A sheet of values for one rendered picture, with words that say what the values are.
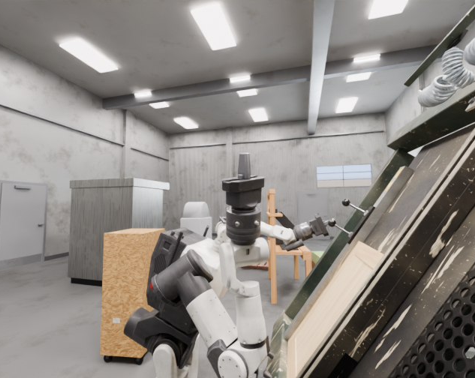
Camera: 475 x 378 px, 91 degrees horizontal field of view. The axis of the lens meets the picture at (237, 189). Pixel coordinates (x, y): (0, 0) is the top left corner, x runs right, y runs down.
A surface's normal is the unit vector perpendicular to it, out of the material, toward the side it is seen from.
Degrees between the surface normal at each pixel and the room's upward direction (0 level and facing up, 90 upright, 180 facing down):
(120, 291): 90
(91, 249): 90
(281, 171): 90
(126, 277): 90
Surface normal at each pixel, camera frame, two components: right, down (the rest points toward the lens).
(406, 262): -0.23, -0.07
